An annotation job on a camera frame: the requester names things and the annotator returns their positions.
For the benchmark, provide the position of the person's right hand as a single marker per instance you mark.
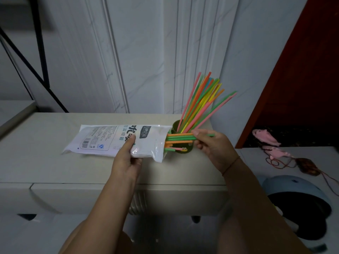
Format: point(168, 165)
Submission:
point(218, 152)

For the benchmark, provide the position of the person's left hand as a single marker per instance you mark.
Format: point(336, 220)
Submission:
point(123, 163)

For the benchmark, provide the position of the person's right thumb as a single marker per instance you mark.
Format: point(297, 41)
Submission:
point(200, 132)

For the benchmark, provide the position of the person's left thumb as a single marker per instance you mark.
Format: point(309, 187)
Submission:
point(129, 145)

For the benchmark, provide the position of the small bundle of coloured straws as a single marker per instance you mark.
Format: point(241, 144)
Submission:
point(180, 138)

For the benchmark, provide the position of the white plastic straw bag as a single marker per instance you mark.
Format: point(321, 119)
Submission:
point(106, 137)

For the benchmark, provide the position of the person's right forearm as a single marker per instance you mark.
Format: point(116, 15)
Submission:
point(254, 208)

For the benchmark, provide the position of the person's left forearm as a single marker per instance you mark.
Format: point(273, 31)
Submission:
point(106, 214)

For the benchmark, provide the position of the green cup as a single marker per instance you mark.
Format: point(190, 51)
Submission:
point(176, 128)

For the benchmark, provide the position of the large bunch of coloured straws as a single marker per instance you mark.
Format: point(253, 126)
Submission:
point(197, 108)

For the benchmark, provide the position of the pink fish toy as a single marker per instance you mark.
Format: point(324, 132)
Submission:
point(278, 153)
point(264, 136)

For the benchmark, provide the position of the white cabinet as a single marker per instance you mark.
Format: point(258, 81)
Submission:
point(79, 198)

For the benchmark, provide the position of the light blue helmet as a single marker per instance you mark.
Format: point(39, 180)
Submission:
point(291, 185)

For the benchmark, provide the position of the brown pouch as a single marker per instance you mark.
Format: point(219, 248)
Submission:
point(307, 166)

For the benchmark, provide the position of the red-brown wooden door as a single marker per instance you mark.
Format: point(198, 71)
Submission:
point(304, 76)

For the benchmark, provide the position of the grey shelf board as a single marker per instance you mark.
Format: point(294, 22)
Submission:
point(13, 113)

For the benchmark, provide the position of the black metal shelf frame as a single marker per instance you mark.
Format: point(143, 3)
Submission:
point(39, 36)

